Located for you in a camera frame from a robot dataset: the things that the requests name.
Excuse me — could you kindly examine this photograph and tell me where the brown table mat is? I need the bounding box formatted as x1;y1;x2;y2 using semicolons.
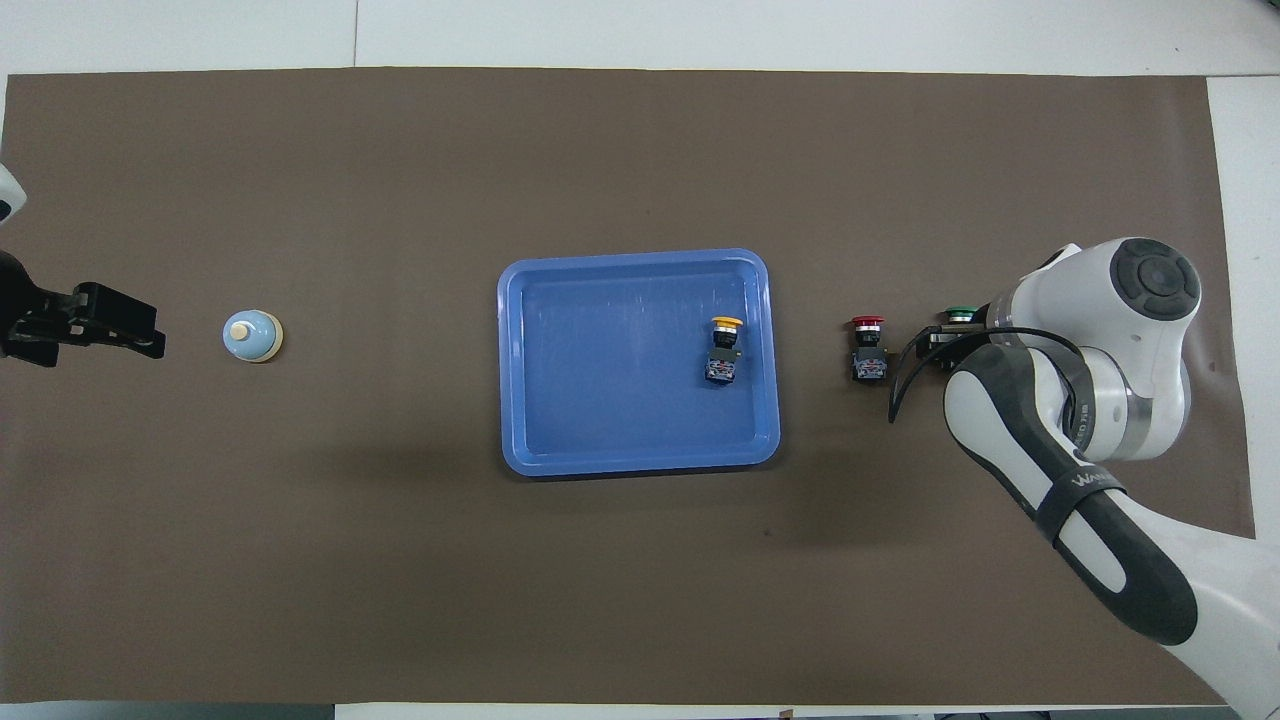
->
0;67;1263;705

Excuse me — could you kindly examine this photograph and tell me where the blue plastic tray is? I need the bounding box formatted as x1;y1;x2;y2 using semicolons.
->
497;248;781;477

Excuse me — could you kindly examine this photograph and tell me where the yellow push button switch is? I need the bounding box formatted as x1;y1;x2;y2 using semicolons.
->
705;315;746;389

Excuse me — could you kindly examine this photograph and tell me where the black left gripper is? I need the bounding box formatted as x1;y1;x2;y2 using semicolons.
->
0;250;166;367

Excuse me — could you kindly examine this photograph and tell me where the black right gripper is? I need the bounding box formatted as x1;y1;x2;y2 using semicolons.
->
925;322;1001;373

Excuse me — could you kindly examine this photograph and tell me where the red push button switch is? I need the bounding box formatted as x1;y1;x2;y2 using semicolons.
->
850;315;889;386

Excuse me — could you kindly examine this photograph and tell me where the light blue service bell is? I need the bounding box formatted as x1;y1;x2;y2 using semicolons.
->
222;311;285;365

